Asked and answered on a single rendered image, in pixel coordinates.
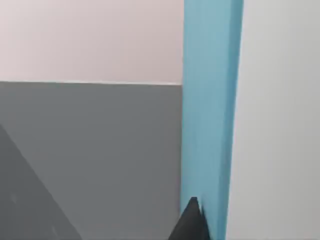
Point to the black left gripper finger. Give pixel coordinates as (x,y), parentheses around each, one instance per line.
(191,222)

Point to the light blue book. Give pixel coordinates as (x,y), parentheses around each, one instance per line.
(210,112)

